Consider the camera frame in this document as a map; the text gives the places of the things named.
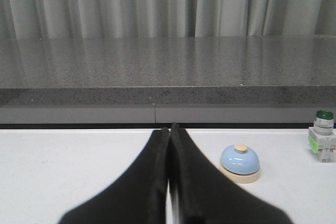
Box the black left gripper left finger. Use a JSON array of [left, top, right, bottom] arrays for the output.
[[60, 128, 170, 223]]

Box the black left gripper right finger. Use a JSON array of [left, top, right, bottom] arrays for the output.
[[169, 124, 279, 223]]

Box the light blue service bell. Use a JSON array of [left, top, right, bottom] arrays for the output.
[[218, 143, 260, 184]]

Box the grey stone counter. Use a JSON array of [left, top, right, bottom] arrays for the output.
[[1, 35, 335, 128]]

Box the grey curtain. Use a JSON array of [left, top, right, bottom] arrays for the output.
[[1, 0, 335, 39]]

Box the green push button switch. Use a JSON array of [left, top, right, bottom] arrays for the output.
[[308, 110, 335, 162]]

